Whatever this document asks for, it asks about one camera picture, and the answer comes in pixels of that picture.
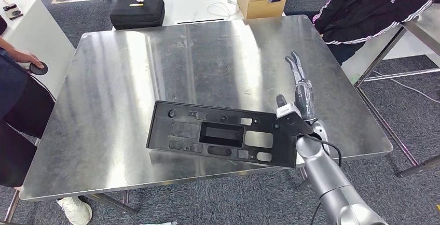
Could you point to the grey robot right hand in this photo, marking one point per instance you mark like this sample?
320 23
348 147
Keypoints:
306 99

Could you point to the black plastic panel part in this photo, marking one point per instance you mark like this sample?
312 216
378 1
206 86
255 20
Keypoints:
178 130

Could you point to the black round controller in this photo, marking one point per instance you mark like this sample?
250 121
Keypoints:
38 69

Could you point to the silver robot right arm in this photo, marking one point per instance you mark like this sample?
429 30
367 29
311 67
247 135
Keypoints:
326 182

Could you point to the person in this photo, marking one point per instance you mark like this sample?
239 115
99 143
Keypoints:
17 113
364 14

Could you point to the thin black bar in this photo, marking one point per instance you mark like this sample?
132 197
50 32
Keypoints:
199 21

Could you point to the stainless steel table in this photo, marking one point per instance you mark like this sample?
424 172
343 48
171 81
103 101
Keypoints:
426 24
154 65

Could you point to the black zip case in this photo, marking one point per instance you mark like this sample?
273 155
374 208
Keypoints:
137 15

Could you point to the white paper strip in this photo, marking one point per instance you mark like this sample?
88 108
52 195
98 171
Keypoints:
158 223

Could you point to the yellow marker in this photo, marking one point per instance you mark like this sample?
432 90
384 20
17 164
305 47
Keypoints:
136 5

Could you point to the small black devices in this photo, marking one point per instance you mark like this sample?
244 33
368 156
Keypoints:
13 11

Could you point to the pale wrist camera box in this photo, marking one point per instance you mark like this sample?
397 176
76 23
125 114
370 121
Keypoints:
288 110

